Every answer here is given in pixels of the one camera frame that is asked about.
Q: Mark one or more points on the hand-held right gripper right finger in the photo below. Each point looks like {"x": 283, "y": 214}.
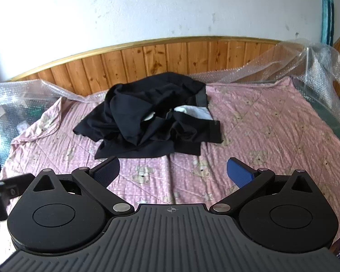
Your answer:
{"x": 241, "y": 172}

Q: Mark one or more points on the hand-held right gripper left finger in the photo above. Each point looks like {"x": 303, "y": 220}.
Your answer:
{"x": 106, "y": 171}

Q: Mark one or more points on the black t-shirt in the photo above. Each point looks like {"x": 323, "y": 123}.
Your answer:
{"x": 121, "y": 110}

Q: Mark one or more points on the pink printed blanket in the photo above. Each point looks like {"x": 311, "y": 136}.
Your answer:
{"x": 272, "y": 153}

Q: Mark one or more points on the green mattress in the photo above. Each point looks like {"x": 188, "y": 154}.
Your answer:
{"x": 323, "y": 104}

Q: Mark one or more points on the wooden headboard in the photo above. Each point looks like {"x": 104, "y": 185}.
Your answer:
{"x": 147, "y": 56}

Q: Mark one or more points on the clear bubble wrap sheet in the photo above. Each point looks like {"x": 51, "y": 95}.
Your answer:
{"x": 309, "y": 59}

